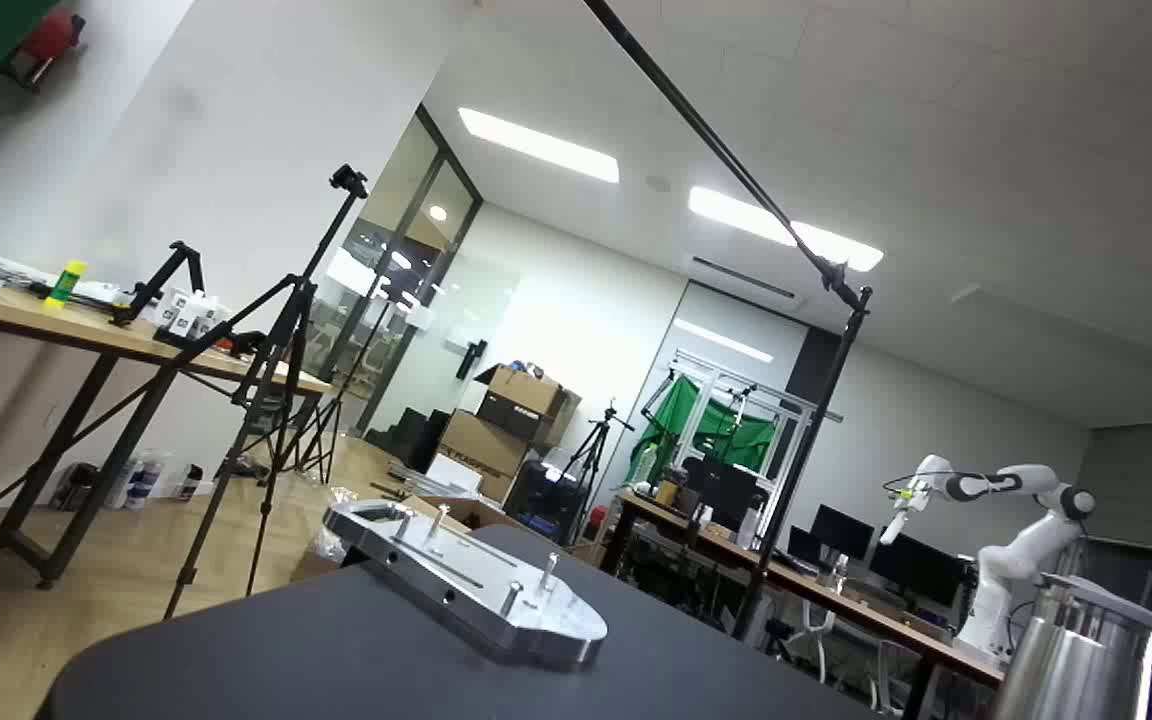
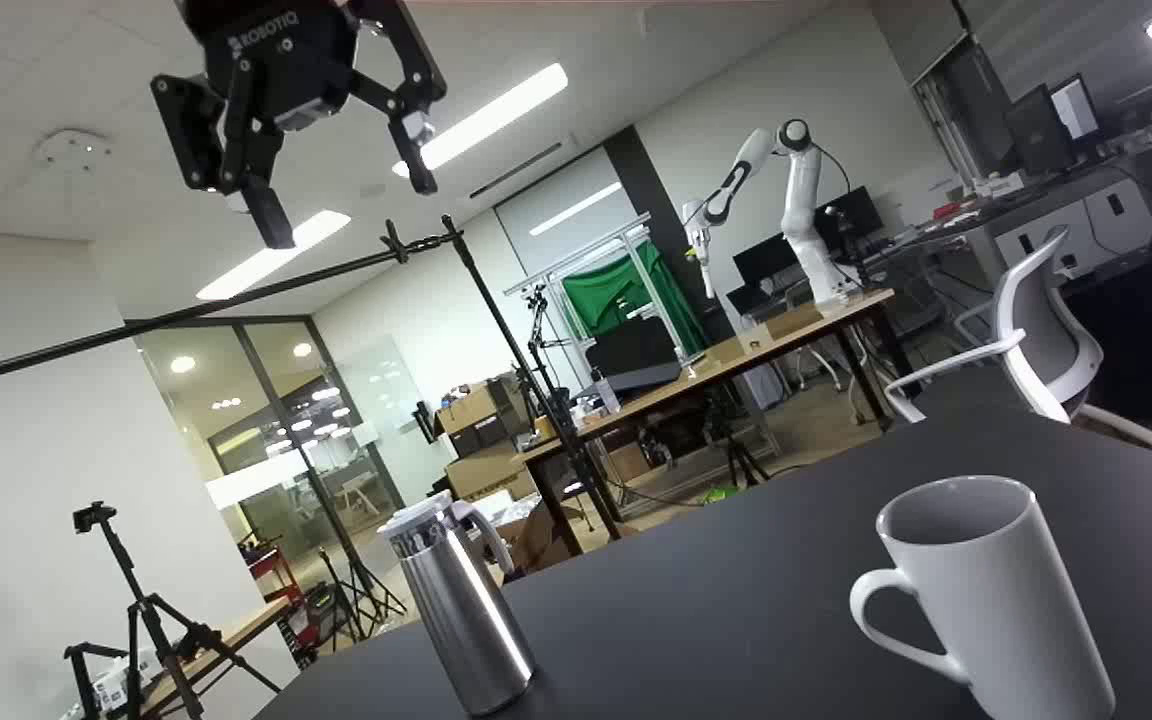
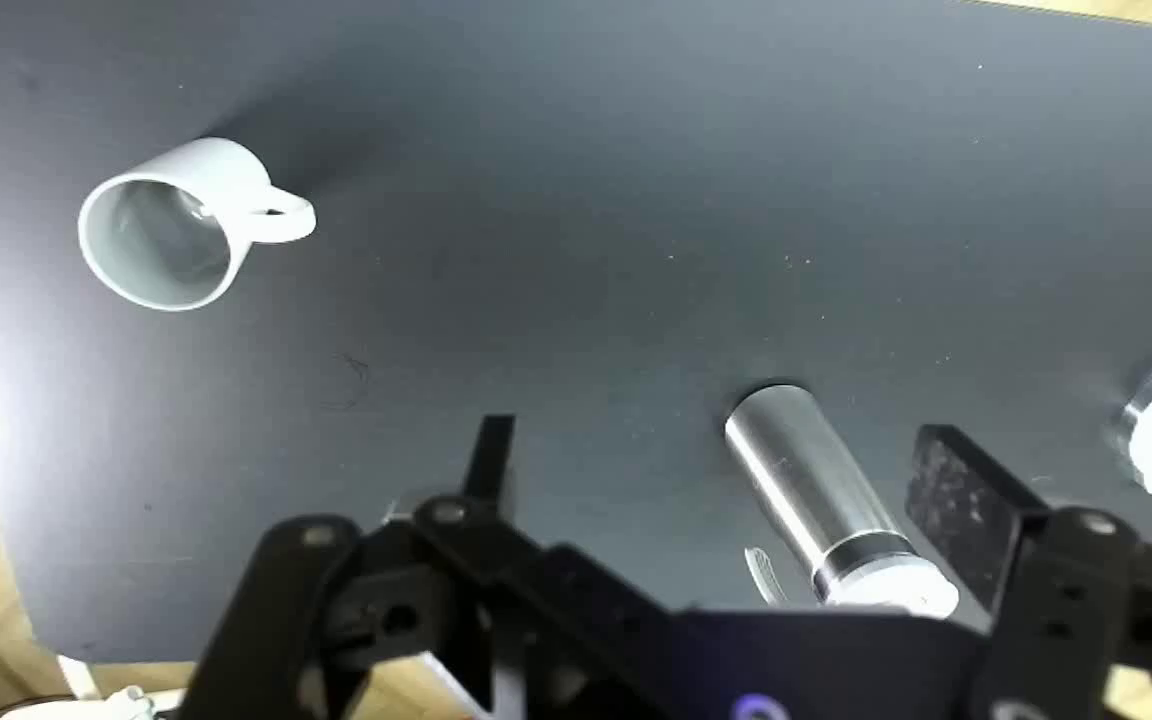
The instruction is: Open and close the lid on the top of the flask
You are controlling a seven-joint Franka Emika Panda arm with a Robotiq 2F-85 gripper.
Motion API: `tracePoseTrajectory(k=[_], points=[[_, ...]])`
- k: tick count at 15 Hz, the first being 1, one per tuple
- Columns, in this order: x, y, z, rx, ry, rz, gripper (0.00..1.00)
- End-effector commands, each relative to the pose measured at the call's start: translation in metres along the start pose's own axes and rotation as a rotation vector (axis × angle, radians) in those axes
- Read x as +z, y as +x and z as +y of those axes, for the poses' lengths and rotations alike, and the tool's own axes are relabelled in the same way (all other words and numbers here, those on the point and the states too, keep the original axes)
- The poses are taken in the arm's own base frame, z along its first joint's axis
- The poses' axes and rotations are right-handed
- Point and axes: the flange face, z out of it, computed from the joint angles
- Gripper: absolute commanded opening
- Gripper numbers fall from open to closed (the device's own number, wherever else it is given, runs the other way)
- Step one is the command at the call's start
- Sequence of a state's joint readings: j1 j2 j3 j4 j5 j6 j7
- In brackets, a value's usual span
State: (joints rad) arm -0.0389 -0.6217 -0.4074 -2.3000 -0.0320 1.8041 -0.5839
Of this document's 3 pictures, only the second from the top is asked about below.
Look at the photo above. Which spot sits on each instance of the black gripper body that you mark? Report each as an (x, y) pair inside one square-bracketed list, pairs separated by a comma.
[(270, 53)]

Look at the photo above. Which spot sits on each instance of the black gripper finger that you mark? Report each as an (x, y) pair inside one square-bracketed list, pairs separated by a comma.
[(258, 161), (412, 81)]

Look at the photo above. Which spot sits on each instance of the stainless steel flask with lid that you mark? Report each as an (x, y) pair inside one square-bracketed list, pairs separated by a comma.
[(467, 623)]

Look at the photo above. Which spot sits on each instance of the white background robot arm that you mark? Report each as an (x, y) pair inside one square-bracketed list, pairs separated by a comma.
[(802, 201)]

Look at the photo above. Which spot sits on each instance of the long ceiling light panel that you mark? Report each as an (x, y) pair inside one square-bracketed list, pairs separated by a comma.
[(276, 254), (483, 122)]

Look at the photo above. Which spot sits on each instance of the black boom pole stand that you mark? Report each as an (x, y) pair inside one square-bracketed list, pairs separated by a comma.
[(203, 304)]

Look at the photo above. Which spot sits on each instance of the round ceiling smoke detector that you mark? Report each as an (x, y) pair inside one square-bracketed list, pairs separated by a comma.
[(73, 147)]

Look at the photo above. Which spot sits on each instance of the green cloth backdrop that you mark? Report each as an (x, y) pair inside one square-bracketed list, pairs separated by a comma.
[(630, 296)]

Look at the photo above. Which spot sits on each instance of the cardboard box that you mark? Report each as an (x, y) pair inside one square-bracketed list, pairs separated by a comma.
[(470, 409), (489, 474)]

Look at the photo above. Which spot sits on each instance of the black equipment case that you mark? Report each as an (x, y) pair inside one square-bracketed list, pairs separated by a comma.
[(635, 352)]

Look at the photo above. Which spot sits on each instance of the black computer monitor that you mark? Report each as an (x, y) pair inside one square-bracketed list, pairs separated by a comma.
[(850, 221), (764, 275)]

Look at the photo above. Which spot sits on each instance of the thin black background tripod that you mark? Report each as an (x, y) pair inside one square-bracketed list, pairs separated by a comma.
[(360, 561)]

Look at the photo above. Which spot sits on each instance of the long wooden workbench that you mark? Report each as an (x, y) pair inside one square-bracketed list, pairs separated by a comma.
[(722, 364)]

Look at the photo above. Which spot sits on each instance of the wooden table with black legs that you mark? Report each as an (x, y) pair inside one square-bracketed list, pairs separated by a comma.
[(237, 639)]

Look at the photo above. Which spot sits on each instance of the lit computer monitor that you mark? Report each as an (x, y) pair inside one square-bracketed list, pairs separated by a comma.
[(1076, 107)]

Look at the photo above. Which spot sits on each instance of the white drawer cabinet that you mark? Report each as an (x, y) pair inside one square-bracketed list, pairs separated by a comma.
[(1076, 224)]

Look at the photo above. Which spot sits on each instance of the white office chair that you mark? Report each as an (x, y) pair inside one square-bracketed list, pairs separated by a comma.
[(1051, 341)]

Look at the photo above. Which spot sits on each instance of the white ceramic mug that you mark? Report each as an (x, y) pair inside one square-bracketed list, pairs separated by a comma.
[(1001, 614)]

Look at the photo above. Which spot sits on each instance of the black camera tripod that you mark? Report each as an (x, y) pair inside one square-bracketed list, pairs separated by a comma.
[(140, 626)]

